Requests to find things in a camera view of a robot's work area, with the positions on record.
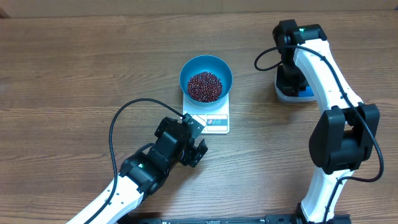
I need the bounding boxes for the blue plastic measuring scoop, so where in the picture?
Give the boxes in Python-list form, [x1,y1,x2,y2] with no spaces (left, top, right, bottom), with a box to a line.
[302,86,314,97]

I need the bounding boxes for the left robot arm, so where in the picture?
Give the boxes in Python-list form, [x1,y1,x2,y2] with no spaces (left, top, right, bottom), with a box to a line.
[69,114,208,223]

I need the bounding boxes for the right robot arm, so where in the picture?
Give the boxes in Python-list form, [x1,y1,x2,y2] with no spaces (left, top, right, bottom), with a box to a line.
[272,20,380,223]

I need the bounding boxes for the white digital kitchen scale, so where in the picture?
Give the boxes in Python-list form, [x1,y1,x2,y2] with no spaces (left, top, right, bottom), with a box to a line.
[183,94,230,134]

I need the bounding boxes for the red beans in bowl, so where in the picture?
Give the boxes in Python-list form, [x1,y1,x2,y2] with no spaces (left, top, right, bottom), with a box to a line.
[187,71,223,103]

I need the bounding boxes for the teal round bowl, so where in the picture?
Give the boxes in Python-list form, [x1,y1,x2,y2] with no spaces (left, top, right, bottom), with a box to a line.
[179,55,233,105]

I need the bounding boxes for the clear plastic food container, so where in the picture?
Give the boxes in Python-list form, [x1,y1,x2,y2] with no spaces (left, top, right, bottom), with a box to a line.
[274,78,316,103]

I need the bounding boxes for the left black camera cable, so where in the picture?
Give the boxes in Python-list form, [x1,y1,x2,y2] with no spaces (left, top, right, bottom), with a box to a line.
[83,98,187,224]

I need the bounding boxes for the black camera cable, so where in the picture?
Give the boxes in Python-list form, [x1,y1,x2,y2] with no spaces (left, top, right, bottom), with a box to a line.
[253,45,385,224]
[83,98,187,224]

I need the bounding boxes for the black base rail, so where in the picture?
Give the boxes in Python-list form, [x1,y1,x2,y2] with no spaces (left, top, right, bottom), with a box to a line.
[118,212,352,224]

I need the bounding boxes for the right black camera cable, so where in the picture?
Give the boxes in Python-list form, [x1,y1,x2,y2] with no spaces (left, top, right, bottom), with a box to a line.
[253,45,385,224]

